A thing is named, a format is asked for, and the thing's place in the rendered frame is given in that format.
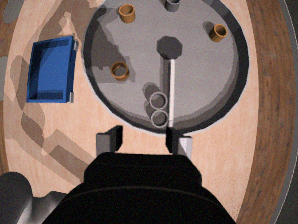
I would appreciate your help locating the blue tray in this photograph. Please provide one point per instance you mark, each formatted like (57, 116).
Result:
(46, 78)

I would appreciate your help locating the bronze ring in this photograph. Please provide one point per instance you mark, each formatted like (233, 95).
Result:
(127, 8)
(115, 66)
(213, 34)

